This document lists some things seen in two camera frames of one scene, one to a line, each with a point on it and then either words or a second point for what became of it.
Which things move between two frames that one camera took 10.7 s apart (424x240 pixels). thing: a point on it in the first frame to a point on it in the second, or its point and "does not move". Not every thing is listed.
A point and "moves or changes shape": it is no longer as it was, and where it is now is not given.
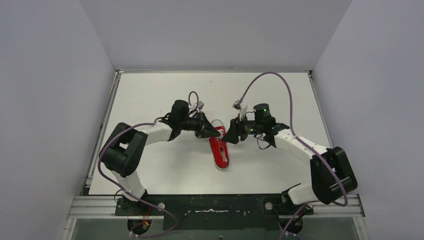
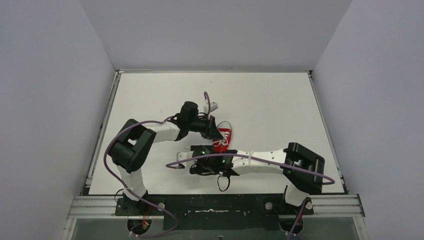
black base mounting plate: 213,211 does not move
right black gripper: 236,130 to 196,167
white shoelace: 221,133 moves or changes shape
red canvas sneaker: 219,149 moves or changes shape
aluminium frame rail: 103,207 does not move
